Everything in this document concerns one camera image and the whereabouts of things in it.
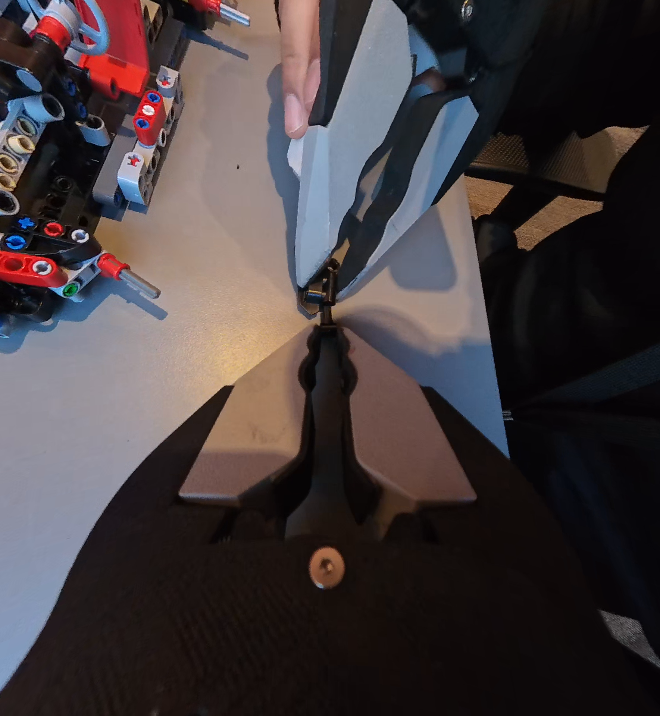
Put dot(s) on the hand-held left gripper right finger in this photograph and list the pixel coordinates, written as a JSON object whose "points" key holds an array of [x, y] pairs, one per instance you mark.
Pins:
{"points": [[408, 436]]}

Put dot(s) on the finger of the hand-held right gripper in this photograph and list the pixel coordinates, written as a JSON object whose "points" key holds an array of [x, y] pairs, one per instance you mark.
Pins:
{"points": [[442, 151], [358, 112]]}

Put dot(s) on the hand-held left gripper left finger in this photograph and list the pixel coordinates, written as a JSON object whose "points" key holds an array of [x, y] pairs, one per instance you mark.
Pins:
{"points": [[251, 436]]}

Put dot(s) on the black toy assembly red pin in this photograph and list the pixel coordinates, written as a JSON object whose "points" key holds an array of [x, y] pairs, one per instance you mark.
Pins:
{"points": [[313, 293]]}

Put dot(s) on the light grey desk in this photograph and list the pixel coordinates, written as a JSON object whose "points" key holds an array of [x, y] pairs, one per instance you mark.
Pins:
{"points": [[167, 224]]}

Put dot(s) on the person's right hand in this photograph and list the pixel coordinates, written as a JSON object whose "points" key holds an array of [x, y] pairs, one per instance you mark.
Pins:
{"points": [[299, 67]]}

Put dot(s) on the black office chair base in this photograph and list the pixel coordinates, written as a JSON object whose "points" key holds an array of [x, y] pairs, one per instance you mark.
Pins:
{"points": [[531, 182]]}

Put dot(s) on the toy brick vehicle model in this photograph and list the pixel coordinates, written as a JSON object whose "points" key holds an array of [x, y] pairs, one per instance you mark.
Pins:
{"points": [[27, 168]]}

